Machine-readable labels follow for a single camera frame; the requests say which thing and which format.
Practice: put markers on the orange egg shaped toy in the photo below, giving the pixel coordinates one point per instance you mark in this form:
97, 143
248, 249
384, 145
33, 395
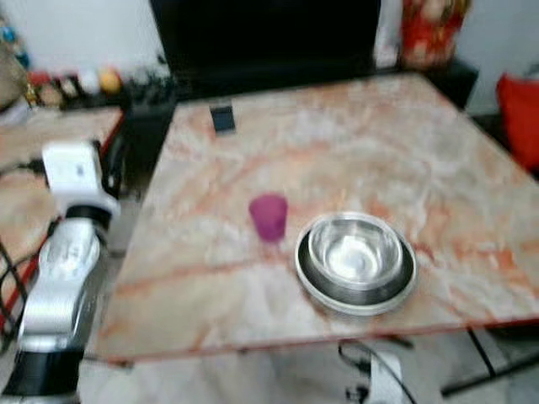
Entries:
110, 80

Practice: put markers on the black television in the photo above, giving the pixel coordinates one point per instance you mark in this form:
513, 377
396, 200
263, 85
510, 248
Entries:
265, 35

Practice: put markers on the black metal table leg frame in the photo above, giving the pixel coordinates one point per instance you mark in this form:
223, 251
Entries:
493, 362

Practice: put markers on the steel bowl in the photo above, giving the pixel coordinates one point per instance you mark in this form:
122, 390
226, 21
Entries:
355, 251

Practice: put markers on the red gold figurine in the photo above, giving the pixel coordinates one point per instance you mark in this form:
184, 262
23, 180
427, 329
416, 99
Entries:
434, 32

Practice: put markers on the gold trophy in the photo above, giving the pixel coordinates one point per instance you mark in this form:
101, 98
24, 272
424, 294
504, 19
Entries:
15, 44

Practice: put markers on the black egg shaped toy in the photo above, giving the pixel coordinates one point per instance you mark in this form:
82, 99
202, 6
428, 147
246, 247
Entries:
67, 87

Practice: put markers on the white egg shaped toy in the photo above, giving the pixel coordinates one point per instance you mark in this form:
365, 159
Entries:
89, 82

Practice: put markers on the red cushion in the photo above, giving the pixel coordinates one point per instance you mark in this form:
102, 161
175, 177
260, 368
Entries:
520, 118

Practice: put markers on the black phone stand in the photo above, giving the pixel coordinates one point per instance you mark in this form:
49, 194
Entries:
223, 119

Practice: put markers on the steel plate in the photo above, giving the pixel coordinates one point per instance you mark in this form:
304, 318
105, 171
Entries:
354, 301

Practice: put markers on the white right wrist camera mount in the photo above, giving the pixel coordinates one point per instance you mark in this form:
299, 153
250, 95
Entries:
386, 379

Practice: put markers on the purple plastic cup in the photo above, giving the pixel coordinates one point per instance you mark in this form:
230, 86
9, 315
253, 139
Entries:
269, 216

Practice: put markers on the red lidded snack jar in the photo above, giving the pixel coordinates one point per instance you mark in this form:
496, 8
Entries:
42, 88

